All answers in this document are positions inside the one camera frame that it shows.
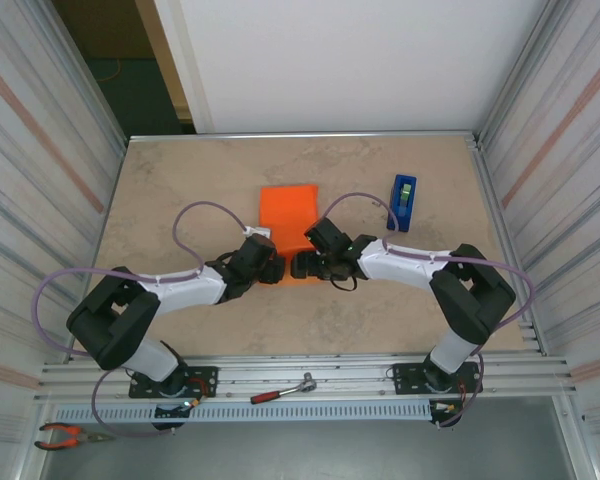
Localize black electronics box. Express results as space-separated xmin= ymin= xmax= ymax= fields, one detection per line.
xmin=429 ymin=399 xmax=464 ymax=427
xmin=152 ymin=402 xmax=191 ymax=431

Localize blue tape dispenser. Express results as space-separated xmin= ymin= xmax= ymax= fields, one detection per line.
xmin=387 ymin=173 xmax=419 ymax=232

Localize striped translucent side panel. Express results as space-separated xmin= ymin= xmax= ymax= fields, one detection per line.
xmin=0 ymin=0 xmax=129 ymax=451
xmin=479 ymin=0 xmax=600 ymax=431

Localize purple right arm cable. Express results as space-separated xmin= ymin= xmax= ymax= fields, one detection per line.
xmin=322 ymin=192 xmax=536 ymax=430

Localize wide aluminium mounting rail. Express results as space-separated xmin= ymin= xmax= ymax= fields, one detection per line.
xmin=33 ymin=352 xmax=579 ymax=404

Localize thin aluminium table edge rail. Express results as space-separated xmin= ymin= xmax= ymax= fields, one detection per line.
xmin=128 ymin=130 xmax=481 ymax=142

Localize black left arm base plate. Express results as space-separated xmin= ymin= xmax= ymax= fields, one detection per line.
xmin=128 ymin=366 xmax=219 ymax=400

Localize red-handled ratchet wrench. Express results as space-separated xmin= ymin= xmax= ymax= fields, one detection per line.
xmin=249 ymin=372 xmax=319 ymax=405

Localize grey slotted cable duct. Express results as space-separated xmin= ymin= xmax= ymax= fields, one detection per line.
xmin=53 ymin=399 xmax=434 ymax=425

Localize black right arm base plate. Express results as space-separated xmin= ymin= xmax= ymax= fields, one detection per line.
xmin=392 ymin=360 xmax=484 ymax=396

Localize red wire with yellow connector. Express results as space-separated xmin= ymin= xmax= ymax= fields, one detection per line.
xmin=437 ymin=382 xmax=469 ymax=414
xmin=182 ymin=379 xmax=216 ymax=409

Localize aluminium side rail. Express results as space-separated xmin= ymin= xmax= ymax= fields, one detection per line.
xmin=467 ymin=132 xmax=549 ymax=357

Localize thin orange floor cable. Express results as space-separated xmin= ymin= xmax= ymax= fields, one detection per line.
xmin=97 ymin=58 xmax=121 ymax=84

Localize aluminium frame post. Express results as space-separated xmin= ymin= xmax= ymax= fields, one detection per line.
xmin=477 ymin=0 xmax=574 ymax=139
xmin=27 ymin=0 xmax=131 ymax=151

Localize orange-handled pliers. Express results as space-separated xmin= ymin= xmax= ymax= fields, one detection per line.
xmin=33 ymin=422 xmax=116 ymax=451

